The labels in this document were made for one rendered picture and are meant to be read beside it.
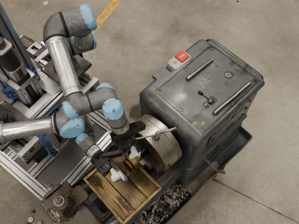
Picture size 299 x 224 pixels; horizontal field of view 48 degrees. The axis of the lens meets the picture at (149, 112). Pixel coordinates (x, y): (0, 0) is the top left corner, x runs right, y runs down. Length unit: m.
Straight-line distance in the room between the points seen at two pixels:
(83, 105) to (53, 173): 1.56
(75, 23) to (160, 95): 0.61
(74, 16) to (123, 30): 2.31
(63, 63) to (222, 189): 1.95
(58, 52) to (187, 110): 0.73
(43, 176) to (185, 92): 1.50
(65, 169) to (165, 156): 1.27
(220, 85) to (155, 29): 2.03
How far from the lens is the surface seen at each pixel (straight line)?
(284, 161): 3.19
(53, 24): 1.51
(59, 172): 2.83
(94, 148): 1.86
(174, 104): 1.78
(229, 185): 2.98
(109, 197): 1.99
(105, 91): 1.35
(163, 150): 1.72
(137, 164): 1.80
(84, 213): 1.90
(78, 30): 1.52
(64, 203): 1.76
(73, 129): 1.60
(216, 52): 2.01
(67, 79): 1.39
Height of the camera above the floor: 2.80
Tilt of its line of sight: 62 degrees down
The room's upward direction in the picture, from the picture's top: 2 degrees counter-clockwise
